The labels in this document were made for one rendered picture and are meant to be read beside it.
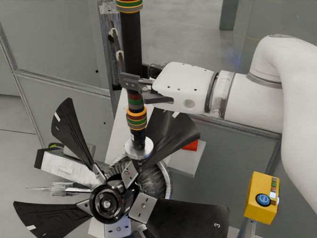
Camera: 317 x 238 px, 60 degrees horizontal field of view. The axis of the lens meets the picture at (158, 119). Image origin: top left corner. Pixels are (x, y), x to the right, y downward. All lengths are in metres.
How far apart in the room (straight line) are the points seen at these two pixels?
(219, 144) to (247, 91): 1.13
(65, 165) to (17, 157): 1.79
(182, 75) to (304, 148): 0.25
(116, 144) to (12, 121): 2.28
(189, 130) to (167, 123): 0.08
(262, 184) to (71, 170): 0.73
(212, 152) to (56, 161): 0.89
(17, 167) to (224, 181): 1.84
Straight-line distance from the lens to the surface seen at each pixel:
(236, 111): 0.47
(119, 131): 1.13
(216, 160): 1.68
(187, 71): 0.51
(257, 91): 0.46
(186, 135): 0.78
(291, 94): 0.37
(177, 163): 1.42
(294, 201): 1.84
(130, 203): 0.88
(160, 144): 0.81
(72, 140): 0.95
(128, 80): 0.52
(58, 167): 1.14
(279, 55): 0.40
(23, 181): 2.68
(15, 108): 3.49
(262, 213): 1.11
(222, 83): 0.47
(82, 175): 1.09
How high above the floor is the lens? 1.95
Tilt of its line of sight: 41 degrees down
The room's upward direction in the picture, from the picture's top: straight up
